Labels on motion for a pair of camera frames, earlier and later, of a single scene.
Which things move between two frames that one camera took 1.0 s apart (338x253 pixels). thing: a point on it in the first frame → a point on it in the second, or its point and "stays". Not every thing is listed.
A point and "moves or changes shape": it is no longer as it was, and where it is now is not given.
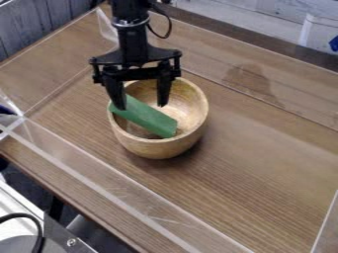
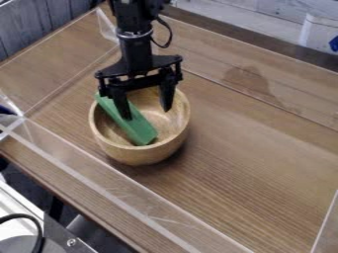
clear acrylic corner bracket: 108,30 stays
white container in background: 317,33 stays
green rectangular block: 142,113 → 138,127
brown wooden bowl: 186,107 moves or changes shape
